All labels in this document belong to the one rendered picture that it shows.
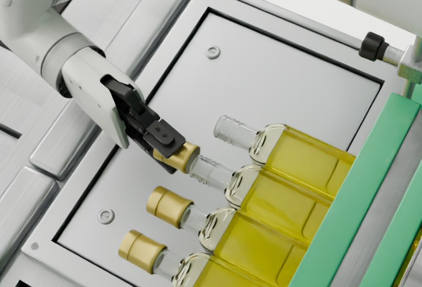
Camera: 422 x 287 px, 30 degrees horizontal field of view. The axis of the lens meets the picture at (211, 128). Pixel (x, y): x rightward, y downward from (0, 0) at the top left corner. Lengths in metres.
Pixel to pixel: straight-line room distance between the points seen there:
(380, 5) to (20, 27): 0.63
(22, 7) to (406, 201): 0.49
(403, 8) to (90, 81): 0.55
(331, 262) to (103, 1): 0.68
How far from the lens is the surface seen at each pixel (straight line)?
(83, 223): 1.04
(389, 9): 0.42
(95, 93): 0.90
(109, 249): 1.02
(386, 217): 0.74
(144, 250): 0.86
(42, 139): 1.11
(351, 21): 1.16
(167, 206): 0.88
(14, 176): 1.12
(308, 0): 1.17
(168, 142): 0.88
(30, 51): 0.99
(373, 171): 0.76
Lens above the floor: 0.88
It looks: 17 degrees up
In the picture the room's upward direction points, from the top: 65 degrees counter-clockwise
